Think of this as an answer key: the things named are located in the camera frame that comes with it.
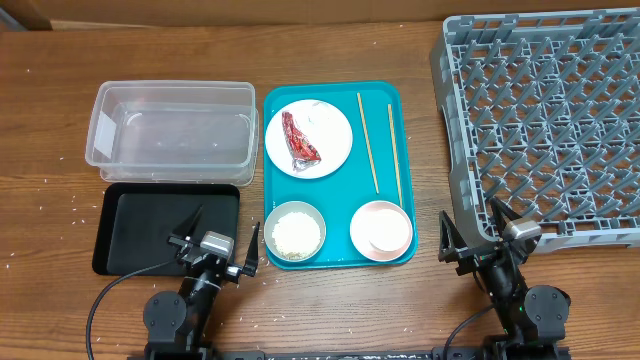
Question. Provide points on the white round plate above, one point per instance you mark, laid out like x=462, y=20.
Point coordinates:
x=324, y=126

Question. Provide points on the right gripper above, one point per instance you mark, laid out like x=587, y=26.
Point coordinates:
x=451, y=246

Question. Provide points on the rice pile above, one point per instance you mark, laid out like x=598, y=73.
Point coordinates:
x=296, y=236

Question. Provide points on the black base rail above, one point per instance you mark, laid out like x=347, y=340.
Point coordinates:
x=456, y=353

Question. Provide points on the grey bowl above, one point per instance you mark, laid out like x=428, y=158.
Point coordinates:
x=283, y=209

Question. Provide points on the black tray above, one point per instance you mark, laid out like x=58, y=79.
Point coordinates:
x=137, y=220

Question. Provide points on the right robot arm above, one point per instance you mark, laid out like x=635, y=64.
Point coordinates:
x=533, y=318

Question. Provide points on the wooden chopstick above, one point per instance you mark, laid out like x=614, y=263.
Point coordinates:
x=367, y=142
x=395, y=155

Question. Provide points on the red snack wrapper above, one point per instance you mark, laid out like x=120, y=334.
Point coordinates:
x=298, y=141

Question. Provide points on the teal serving tray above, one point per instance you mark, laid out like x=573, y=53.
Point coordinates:
x=338, y=195

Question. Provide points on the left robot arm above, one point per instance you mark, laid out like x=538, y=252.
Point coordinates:
x=176, y=320

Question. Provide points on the clear plastic bin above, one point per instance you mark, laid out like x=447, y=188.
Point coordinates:
x=174, y=131

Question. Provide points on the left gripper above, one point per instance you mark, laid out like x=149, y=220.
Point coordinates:
x=184, y=231

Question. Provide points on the grey dishwasher rack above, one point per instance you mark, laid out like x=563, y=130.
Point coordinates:
x=542, y=112

